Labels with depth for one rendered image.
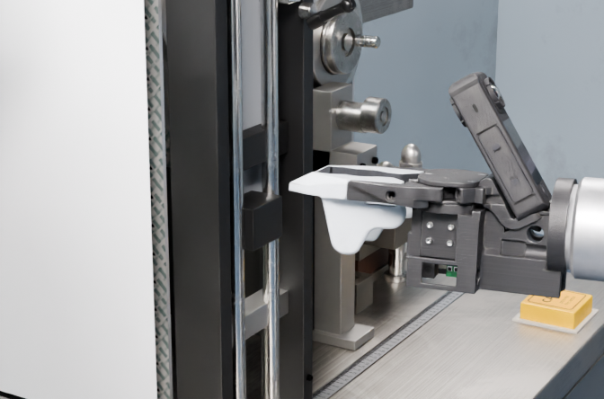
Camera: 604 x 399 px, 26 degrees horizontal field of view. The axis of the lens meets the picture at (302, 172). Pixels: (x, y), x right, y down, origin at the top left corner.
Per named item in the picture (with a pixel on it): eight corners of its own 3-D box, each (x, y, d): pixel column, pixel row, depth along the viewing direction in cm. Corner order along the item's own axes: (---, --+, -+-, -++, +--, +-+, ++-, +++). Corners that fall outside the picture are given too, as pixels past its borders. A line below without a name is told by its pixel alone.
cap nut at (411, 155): (416, 181, 173) (417, 148, 172) (392, 177, 175) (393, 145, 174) (429, 174, 176) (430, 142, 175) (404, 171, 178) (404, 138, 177)
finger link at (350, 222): (279, 252, 99) (402, 262, 97) (283, 175, 98) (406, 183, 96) (287, 244, 102) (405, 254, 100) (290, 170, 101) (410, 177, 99)
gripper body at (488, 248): (395, 286, 97) (559, 305, 93) (402, 171, 96) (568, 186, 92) (420, 265, 104) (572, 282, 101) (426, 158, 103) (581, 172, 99)
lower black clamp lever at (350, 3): (353, 10, 115) (347, -5, 114) (309, 31, 117) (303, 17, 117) (360, 8, 116) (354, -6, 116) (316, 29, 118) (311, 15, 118)
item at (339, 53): (333, 12, 146) (364, 6, 152) (317, 11, 147) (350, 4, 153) (331, 78, 147) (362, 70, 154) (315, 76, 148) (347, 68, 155)
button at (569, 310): (573, 331, 158) (574, 313, 157) (519, 320, 161) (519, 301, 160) (592, 312, 164) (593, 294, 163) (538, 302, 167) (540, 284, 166)
